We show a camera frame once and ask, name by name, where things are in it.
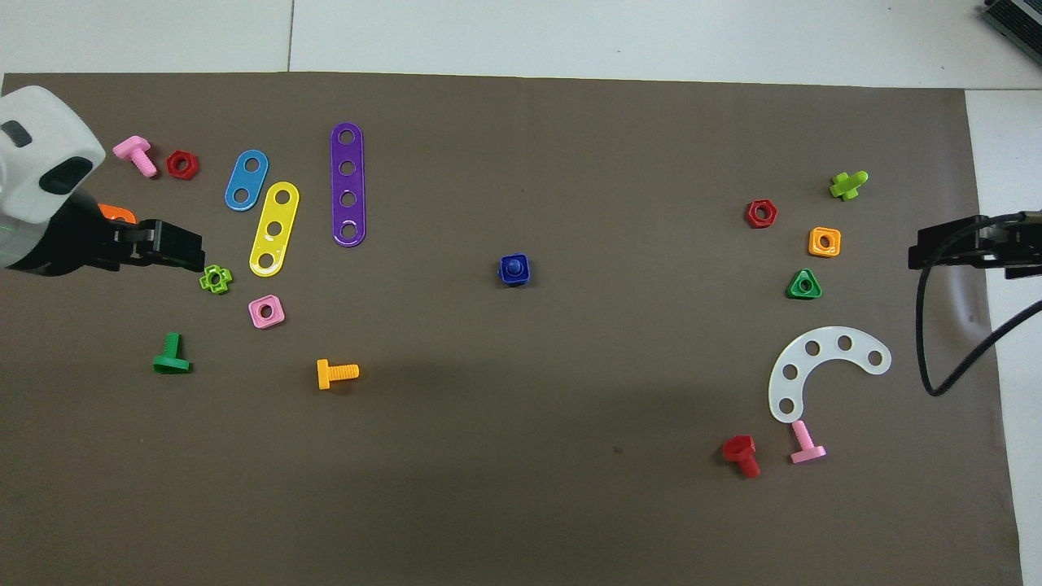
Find grey ribbed electronic device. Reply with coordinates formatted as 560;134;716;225
979;0;1042;46

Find purple four-hole strip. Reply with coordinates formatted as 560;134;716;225
330;122;367;247

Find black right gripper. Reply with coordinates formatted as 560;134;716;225
908;210;1042;280

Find yellow three-hole strip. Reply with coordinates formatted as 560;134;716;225
248;181;300;278

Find lime green toy screw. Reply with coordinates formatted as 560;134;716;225
829;170;869;202

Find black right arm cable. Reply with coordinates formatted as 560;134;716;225
915;212;1042;398

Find red toy screw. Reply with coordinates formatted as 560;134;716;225
721;435;762;479

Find dark green toy screw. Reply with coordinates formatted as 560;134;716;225
152;332;193;375

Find pink square toy nut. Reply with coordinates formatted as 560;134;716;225
247;294;287;330

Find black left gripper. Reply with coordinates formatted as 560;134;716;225
88;218;206;273

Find white curved five-hole strip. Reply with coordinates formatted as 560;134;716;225
768;326;893;425

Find blue two-hole strip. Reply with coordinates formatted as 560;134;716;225
224;149;269;212

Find pink toy screw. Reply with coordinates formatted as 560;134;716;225
112;135;159;179
789;420;828;466

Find orange toy screw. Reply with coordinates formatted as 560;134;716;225
316;358;361;391

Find brown table mat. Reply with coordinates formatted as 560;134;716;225
0;72;1025;586

